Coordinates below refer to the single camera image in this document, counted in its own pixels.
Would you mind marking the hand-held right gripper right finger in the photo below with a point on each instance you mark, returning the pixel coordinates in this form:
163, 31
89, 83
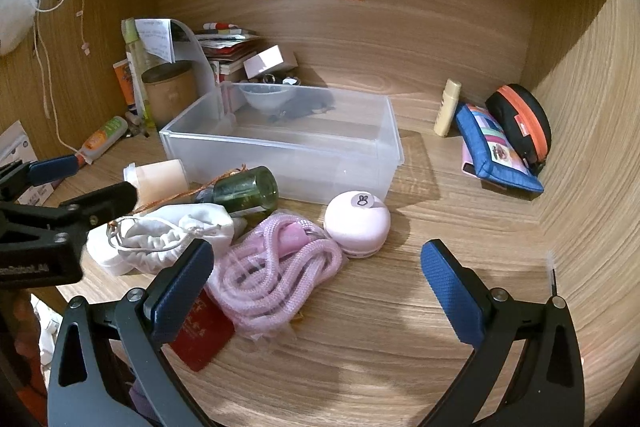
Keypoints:
450, 292

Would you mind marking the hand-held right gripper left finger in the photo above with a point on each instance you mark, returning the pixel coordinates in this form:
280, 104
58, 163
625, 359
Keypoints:
180, 292

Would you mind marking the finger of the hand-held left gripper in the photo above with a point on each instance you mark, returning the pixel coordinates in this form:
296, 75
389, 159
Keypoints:
100, 202
52, 169

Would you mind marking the red pouch with gold tassel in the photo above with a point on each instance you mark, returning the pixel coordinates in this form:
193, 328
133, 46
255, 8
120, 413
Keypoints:
202, 337

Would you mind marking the clear plastic storage box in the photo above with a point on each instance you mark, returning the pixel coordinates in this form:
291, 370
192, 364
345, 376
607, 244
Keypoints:
300, 157

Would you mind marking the white printed carton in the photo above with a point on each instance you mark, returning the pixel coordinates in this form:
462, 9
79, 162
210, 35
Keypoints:
15, 147

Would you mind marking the green and orange tube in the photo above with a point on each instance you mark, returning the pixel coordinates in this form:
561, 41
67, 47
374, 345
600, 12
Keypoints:
102, 139

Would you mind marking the peach translucent cup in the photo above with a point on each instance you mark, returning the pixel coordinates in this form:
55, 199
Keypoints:
160, 179

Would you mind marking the pink round case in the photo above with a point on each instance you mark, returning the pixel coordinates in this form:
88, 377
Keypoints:
357, 224

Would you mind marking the green glass bottle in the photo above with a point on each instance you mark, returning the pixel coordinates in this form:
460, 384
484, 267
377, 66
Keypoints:
247, 192

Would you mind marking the brown round canister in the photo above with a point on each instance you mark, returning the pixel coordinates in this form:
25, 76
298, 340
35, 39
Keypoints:
170, 94

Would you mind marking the pink flat case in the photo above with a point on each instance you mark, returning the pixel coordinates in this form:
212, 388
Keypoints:
467, 159

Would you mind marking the clear bottle with green cap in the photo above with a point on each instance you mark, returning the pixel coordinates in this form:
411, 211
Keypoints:
134, 57

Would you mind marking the blue patchwork pouch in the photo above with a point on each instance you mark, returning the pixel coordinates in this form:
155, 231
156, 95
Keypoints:
495, 147

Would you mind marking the white fluffy plush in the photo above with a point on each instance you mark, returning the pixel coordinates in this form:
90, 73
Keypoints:
15, 12

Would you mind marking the white handwritten paper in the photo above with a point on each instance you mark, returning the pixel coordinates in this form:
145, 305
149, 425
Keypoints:
155, 37

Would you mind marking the cream lotion bottle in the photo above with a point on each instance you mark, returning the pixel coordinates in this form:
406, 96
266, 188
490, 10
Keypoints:
446, 109

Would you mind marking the black orange zip case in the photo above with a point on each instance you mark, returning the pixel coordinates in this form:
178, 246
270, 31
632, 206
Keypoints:
522, 117

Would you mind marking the white bowl of trinkets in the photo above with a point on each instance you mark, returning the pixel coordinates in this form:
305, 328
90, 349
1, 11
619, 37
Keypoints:
265, 96

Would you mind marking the stack of books and papers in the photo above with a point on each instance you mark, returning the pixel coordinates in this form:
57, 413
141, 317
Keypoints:
227, 52

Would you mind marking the red and white pen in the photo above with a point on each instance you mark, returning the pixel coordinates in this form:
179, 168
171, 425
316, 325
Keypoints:
220, 26

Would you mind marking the small white box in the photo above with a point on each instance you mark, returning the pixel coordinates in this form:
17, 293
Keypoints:
267, 62

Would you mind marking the dark grey cloth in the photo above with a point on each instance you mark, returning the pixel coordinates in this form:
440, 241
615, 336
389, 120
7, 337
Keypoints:
305, 106

